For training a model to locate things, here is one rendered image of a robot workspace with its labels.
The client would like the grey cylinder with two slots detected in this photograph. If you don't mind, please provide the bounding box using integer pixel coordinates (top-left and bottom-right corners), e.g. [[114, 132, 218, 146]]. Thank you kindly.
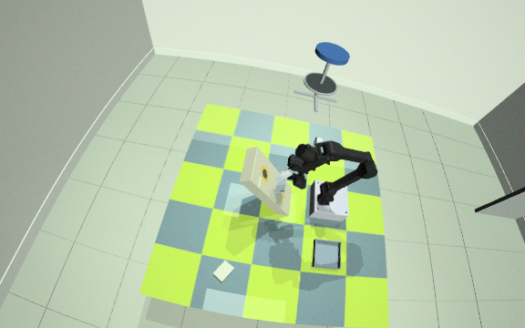
[[281, 169, 293, 179]]

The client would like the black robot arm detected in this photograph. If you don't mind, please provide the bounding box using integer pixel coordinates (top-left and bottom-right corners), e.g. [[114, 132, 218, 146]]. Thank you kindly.
[[287, 141, 377, 206]]

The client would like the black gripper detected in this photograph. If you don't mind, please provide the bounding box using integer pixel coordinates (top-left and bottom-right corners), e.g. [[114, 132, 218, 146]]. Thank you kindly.
[[287, 160, 315, 190]]

